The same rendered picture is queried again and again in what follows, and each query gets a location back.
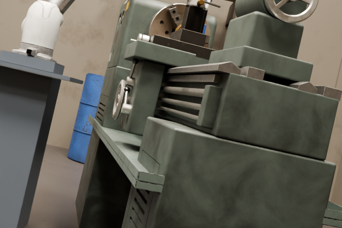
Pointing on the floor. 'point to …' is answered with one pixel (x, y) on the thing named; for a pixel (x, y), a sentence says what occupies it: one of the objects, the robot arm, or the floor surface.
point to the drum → (89, 84)
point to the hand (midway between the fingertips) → (207, 3)
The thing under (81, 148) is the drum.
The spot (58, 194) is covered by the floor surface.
